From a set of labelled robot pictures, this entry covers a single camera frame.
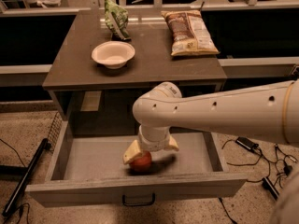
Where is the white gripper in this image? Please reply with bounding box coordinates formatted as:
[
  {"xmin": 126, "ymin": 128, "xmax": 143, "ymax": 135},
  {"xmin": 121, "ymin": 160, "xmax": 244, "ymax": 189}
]
[{"xmin": 122, "ymin": 125, "xmax": 179, "ymax": 164}]

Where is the red apple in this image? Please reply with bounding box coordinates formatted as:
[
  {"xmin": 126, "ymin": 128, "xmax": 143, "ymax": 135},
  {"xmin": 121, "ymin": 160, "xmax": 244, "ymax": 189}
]
[{"xmin": 130, "ymin": 151, "xmax": 152, "ymax": 172}]

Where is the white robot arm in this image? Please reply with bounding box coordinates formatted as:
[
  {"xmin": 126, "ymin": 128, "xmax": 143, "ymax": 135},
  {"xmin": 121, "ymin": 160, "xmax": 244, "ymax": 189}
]
[{"xmin": 123, "ymin": 80, "xmax": 299, "ymax": 164}]

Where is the open grey drawer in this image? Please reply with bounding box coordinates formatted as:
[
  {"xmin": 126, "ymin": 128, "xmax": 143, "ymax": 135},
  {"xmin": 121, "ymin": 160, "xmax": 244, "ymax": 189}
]
[{"xmin": 26, "ymin": 112, "xmax": 247, "ymax": 207}]

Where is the grey cabinet counter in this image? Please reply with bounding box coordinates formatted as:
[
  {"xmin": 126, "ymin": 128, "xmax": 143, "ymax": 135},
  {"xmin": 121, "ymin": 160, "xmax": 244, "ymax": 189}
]
[{"xmin": 43, "ymin": 7, "xmax": 226, "ymax": 115}]

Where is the black power adapter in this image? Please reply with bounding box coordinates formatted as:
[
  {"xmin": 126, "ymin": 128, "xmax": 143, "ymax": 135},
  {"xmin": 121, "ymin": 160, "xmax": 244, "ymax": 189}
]
[
  {"xmin": 284, "ymin": 165, "xmax": 292, "ymax": 175},
  {"xmin": 235, "ymin": 137, "xmax": 259, "ymax": 152}
]

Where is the white paper bowl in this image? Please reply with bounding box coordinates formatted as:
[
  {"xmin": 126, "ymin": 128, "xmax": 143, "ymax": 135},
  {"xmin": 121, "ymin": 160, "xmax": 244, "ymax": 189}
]
[{"xmin": 92, "ymin": 41, "xmax": 135, "ymax": 69}]

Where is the black floor bar left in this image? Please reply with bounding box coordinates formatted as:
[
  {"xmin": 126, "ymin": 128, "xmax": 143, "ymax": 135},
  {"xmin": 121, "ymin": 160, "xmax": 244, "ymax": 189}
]
[{"xmin": 2, "ymin": 138, "xmax": 50, "ymax": 217}]

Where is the black floor bar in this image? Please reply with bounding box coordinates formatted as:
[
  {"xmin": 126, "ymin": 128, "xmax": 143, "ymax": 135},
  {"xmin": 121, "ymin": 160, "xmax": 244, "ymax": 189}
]
[
  {"xmin": 262, "ymin": 177, "xmax": 279, "ymax": 200},
  {"xmin": 2, "ymin": 138, "xmax": 50, "ymax": 217}
]

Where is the black floor bar right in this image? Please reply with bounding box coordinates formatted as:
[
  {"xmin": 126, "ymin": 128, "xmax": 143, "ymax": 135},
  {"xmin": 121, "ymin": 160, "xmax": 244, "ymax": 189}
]
[{"xmin": 262, "ymin": 177, "xmax": 279, "ymax": 200}]

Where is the brown chip bag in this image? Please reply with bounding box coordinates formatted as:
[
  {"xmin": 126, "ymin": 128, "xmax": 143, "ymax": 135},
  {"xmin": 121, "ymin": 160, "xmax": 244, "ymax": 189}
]
[{"xmin": 161, "ymin": 10, "xmax": 219, "ymax": 56}]

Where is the green chip bag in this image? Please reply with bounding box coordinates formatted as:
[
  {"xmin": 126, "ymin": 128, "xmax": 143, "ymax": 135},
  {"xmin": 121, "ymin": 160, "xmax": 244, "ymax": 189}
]
[{"xmin": 105, "ymin": 0, "xmax": 131, "ymax": 41}]

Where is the black drawer handle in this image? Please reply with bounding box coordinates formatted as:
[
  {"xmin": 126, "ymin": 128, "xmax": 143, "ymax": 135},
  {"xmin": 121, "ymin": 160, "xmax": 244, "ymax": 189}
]
[{"xmin": 121, "ymin": 193, "xmax": 156, "ymax": 207}]

